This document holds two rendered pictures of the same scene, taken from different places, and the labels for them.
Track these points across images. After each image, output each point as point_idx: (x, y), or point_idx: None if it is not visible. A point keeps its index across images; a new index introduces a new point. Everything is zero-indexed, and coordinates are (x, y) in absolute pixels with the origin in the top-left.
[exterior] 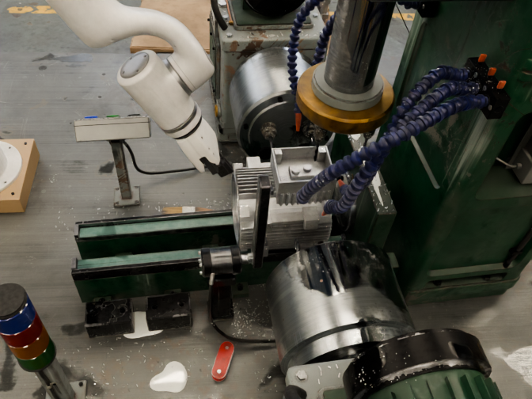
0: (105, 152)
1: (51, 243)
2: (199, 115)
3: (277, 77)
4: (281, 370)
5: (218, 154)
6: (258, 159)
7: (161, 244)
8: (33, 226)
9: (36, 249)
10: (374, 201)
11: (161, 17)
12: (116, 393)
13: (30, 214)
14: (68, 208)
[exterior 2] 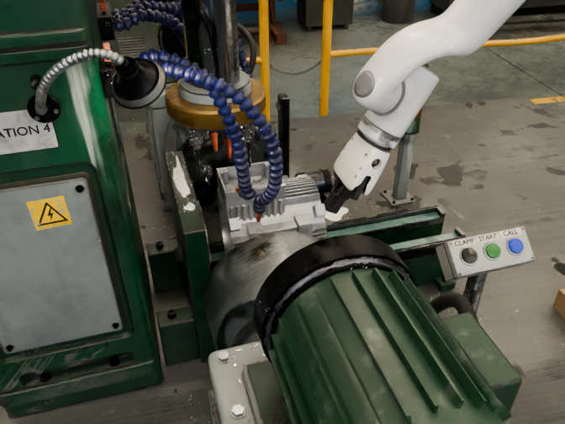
0: (536, 399)
1: (497, 281)
2: (358, 125)
3: (293, 248)
4: None
5: (337, 168)
6: (299, 222)
7: None
8: (529, 294)
9: (504, 274)
10: (182, 157)
11: (407, 29)
12: (367, 204)
13: (545, 304)
14: (512, 315)
